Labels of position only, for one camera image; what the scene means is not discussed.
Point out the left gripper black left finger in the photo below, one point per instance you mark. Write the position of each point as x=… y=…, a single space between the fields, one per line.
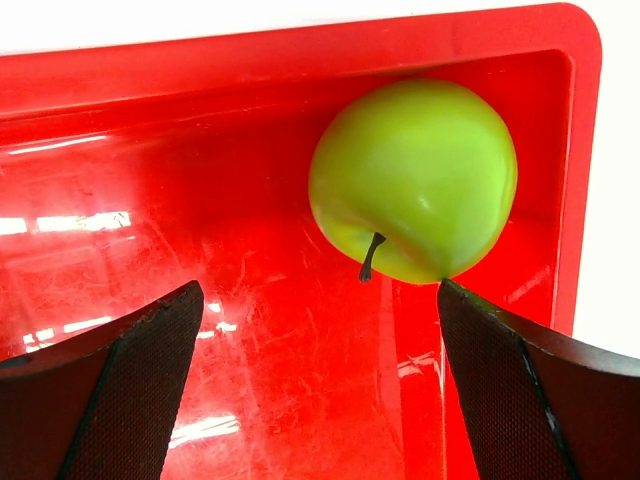
x=102 y=404

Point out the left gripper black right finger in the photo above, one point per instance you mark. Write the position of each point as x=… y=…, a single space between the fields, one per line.
x=538 y=404

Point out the green apple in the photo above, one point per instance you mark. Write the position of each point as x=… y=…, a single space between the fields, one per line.
x=415 y=180

